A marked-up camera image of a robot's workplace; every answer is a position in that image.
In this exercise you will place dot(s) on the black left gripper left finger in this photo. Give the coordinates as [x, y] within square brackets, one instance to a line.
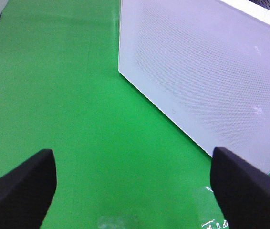
[27, 191]

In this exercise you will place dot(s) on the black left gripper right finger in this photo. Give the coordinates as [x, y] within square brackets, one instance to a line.
[241, 190]

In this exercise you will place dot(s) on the white microwave door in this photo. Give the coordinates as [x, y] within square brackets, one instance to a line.
[206, 65]

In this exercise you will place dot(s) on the green table mat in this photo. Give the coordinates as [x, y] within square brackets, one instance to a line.
[121, 162]

